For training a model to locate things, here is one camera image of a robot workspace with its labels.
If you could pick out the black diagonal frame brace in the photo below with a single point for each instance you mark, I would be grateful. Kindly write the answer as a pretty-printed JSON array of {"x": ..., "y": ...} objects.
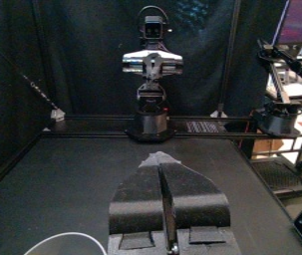
[{"x": 40, "y": 91}]

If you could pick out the black horizontal frame rail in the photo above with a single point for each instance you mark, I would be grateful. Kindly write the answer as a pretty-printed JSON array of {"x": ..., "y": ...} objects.
[{"x": 91, "y": 134}]

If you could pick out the black ribbed box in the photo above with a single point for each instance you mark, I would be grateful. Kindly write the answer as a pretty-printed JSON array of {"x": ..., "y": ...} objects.
[{"x": 202, "y": 127}]

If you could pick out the black mesh floor tray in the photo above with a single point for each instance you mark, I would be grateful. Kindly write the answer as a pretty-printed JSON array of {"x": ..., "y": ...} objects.
[{"x": 281, "y": 174}]

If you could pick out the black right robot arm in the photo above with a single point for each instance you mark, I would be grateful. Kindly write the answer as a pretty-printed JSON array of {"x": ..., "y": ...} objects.
[{"x": 150, "y": 124}]

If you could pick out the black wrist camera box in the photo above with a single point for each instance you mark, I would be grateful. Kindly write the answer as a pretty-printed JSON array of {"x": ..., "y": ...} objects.
[{"x": 153, "y": 28}]

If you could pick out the white corner bracket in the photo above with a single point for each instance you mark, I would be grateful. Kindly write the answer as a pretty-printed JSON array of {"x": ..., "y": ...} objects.
[
  {"x": 58, "y": 114},
  {"x": 218, "y": 114}
]

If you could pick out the brown cardboard box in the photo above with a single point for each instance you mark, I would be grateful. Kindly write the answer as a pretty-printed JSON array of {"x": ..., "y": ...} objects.
[{"x": 266, "y": 146}]

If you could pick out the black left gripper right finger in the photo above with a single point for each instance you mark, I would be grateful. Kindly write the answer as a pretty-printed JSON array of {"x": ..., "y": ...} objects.
[{"x": 197, "y": 202}]

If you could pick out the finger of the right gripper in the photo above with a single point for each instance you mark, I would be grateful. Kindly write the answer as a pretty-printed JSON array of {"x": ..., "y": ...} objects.
[
  {"x": 157, "y": 66},
  {"x": 147, "y": 66}
]

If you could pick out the grey bowl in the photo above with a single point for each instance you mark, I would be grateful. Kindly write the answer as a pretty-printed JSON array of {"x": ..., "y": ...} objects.
[{"x": 64, "y": 235}]

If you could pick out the black vertical frame post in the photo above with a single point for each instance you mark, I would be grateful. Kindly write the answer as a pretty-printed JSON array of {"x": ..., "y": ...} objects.
[{"x": 229, "y": 56}]

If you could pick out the computer monitor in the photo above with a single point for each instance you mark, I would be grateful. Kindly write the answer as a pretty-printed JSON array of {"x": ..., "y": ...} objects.
[{"x": 301, "y": 20}]

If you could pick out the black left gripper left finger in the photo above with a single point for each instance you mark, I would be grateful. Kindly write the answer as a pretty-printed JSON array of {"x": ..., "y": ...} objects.
[{"x": 135, "y": 202}]

